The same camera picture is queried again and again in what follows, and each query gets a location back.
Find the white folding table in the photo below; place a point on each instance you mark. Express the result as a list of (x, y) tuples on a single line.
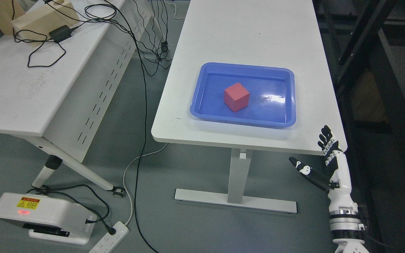
[(59, 108)]

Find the pink foam block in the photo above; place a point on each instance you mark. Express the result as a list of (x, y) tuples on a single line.
[(236, 97)]

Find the white power strip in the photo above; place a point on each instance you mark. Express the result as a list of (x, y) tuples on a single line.
[(109, 242)]

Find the white desk with T-leg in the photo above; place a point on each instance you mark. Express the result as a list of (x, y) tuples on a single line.
[(266, 33)]

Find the black power adapter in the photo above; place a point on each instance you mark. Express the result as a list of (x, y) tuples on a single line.
[(61, 33)]

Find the white box device warning label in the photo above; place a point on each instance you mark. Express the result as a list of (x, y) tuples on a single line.
[(48, 218)]

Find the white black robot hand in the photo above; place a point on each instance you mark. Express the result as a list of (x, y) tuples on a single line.
[(335, 180)]

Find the blue plastic tray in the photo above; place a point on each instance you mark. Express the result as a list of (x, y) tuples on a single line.
[(272, 101)]

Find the black metal shelf right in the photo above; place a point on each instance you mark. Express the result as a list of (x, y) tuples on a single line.
[(364, 42)]

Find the silver white robot forearm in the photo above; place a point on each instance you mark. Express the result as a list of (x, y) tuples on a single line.
[(346, 229)]

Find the cardboard box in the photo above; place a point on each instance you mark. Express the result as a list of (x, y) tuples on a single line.
[(38, 23)]

